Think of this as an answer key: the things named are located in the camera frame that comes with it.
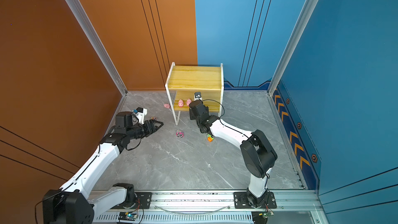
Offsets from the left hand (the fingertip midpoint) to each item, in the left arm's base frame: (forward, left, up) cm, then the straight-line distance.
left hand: (161, 124), depth 80 cm
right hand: (+13, -17, -1) cm, 21 cm away
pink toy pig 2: (+16, -13, 0) cm, 21 cm away
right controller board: (-37, -49, -19) cm, 65 cm away
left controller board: (-38, +12, -20) cm, 44 cm away
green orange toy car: (0, -26, -15) cm, 30 cm away
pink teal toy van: (+3, -8, -16) cm, 18 cm away
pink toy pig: (+14, -9, 0) cm, 17 cm away
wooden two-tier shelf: (+15, -13, +14) cm, 24 cm away
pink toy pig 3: (+26, +4, -16) cm, 31 cm away
